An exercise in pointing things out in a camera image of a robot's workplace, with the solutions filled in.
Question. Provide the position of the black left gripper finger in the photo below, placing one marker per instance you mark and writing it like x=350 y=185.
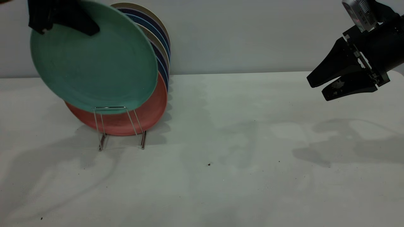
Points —
x=79 y=19

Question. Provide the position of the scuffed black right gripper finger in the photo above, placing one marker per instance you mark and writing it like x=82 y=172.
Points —
x=350 y=86

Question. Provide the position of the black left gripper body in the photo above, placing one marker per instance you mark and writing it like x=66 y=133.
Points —
x=42 y=14

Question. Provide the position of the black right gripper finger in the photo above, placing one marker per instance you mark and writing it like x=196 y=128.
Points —
x=337 y=63

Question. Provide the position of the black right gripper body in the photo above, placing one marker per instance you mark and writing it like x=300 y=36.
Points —
x=382 y=47

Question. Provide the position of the green round plate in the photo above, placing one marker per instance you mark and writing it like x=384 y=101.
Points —
x=94 y=66

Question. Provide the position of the beige round plate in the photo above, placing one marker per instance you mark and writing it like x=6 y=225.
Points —
x=157 y=39
x=142 y=6

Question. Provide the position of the dark purple round plate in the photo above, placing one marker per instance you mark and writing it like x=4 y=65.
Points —
x=161 y=57
x=148 y=15

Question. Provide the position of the teal blue round plate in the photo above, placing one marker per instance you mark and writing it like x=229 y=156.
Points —
x=154 y=30

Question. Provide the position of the pink round plate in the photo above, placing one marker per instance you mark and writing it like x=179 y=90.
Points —
x=151 y=110

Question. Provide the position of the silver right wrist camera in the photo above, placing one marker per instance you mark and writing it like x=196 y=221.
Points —
x=359 y=12

